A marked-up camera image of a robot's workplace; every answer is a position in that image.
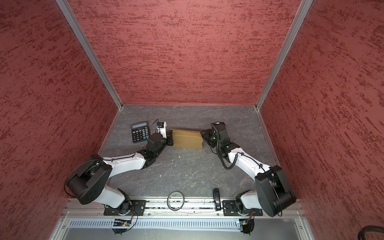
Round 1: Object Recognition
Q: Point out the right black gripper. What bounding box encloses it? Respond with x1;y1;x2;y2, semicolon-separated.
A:
199;129;221;148

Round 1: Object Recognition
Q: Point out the brown cardboard box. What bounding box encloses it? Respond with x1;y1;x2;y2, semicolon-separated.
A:
172;129;203;150

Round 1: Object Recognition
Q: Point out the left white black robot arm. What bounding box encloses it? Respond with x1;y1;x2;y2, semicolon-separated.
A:
64;130;174;215

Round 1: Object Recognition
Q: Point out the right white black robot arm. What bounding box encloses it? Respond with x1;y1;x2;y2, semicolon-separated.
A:
200;122;297;217

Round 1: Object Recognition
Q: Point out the black desk calculator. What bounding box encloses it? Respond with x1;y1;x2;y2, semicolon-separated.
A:
131;121;150;144

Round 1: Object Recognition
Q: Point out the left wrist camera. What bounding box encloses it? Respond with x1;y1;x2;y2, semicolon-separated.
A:
155;121;167;139

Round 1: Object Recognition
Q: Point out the black rubber ring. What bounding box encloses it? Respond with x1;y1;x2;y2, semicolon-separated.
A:
166;190;185;212

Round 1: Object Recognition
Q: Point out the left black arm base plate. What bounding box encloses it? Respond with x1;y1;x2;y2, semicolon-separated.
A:
104;200;147;218

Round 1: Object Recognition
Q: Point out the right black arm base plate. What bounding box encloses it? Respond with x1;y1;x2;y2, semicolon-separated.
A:
222;200;263;217

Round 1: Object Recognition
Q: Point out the aluminium front rail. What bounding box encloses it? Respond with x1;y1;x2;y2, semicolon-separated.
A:
61;197;305;218

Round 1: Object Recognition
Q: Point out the white perforated cable duct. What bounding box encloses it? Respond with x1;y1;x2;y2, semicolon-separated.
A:
67;218;240;231

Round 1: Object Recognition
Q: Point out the black cable bottom right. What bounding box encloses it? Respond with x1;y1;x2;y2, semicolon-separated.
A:
357;224;384;240

